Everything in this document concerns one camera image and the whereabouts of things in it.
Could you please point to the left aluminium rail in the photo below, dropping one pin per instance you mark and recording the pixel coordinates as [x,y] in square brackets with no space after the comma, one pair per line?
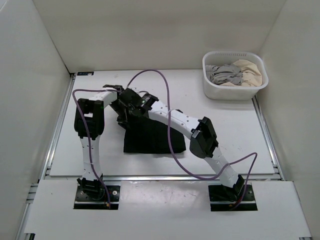
[57,130]

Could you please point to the beige garment in basket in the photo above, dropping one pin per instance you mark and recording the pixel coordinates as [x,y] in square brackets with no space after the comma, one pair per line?
[251,76]

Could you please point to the front aluminium rail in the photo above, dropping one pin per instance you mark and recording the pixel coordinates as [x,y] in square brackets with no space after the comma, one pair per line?
[252,177]

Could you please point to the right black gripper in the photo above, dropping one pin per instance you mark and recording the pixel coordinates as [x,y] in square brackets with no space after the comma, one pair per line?
[128,116]

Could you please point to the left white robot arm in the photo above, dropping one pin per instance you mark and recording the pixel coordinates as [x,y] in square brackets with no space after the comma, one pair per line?
[89,124]

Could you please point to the black trousers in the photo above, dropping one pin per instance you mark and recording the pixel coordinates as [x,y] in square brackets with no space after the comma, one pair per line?
[143,135]

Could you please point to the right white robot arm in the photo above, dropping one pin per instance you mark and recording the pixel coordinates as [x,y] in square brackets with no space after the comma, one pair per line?
[200,132]

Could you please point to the grey garment in basket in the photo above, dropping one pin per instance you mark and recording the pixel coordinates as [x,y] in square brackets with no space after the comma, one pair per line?
[224,74]

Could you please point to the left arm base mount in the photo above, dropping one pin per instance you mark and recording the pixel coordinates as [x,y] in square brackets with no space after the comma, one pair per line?
[112,197]

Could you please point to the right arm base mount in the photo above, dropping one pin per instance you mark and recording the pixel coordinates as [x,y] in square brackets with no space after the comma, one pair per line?
[218,203]

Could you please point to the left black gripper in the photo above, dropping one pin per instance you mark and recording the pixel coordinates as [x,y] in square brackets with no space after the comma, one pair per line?
[121,120]

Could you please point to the black label sticker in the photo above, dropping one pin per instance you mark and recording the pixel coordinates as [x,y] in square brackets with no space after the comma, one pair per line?
[85,73]

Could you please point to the white laundry basket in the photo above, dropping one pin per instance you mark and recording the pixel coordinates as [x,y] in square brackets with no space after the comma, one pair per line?
[232,93]

